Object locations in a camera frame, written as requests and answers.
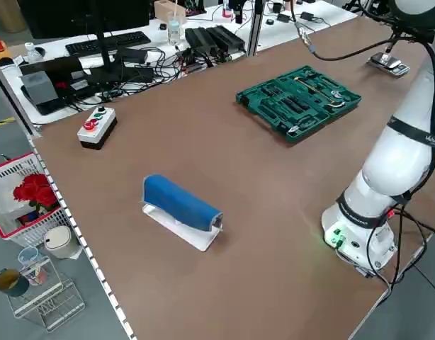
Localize black power brick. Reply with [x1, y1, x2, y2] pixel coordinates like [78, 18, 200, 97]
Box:
[205, 25, 247, 54]
[184, 27, 218, 57]

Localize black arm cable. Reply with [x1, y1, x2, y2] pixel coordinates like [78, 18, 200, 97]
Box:
[290, 0, 435, 201]

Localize slotted aluminium table rail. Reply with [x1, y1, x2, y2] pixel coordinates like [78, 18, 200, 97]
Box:
[28, 136, 137, 340]

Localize yellow handled claw hammer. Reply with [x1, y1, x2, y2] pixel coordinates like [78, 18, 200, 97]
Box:
[297, 76, 346, 111]

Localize brown cardboard box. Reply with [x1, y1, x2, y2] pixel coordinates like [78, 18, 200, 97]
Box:
[153, 0, 187, 26]

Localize black keyboard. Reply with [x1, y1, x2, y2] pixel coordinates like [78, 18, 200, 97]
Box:
[64, 30, 152, 57]

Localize small clear bottle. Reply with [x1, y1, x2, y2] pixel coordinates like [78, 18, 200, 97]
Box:
[24, 41, 41, 64]

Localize red artificial flowers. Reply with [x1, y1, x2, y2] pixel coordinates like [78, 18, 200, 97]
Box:
[12, 173, 61, 215]

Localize white desk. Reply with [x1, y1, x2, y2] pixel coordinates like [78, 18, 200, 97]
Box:
[0, 0, 349, 125]

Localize clear plastic jug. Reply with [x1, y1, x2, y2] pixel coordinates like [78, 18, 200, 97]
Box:
[18, 246, 48, 286]

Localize black digital kitchen scale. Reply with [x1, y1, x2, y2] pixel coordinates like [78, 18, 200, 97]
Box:
[366, 52, 411, 78]

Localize aluminium frame post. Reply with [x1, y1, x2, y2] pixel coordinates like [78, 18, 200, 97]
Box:
[247, 0, 266, 57]
[0, 58, 36, 139]

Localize black arm base cables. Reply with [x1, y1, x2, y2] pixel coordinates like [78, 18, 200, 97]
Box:
[366, 203, 435, 288]

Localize black cable bundle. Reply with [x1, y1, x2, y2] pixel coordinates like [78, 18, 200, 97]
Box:
[72, 44, 247, 107]

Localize small white trash bin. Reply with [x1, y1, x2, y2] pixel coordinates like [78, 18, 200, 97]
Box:
[43, 225, 82, 260]

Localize black handled screwdriver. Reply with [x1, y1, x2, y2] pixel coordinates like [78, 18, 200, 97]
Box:
[262, 86, 300, 116]
[269, 84, 305, 113]

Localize dark green cup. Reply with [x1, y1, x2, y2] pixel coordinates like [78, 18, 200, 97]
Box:
[0, 268, 30, 298]

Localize grey box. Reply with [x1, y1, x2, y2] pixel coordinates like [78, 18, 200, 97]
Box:
[22, 70, 59, 106]

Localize green plastic toolbox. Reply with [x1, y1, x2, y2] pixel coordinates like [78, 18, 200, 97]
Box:
[235, 65, 363, 145]

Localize black flat box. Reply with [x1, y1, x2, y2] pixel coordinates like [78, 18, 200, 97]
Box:
[18, 56, 84, 77]

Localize white towel stand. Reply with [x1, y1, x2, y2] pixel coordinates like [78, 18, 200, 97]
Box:
[142, 203, 225, 253]

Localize tall clear water bottle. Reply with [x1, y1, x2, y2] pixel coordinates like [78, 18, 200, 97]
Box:
[166, 12, 185, 47]

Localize white wire rack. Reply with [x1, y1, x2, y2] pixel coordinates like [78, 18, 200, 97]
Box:
[6, 256, 86, 333]

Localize red and white shopping basket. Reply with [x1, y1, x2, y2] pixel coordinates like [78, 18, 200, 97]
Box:
[0, 152, 68, 246]

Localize black monitor stand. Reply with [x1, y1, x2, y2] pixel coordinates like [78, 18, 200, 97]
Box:
[86, 0, 155, 86]

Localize white three-button control box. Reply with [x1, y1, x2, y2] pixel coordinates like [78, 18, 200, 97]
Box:
[77, 106, 118, 151]

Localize black computer monitor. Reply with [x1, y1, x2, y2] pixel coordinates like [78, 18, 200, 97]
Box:
[17, 0, 151, 40]

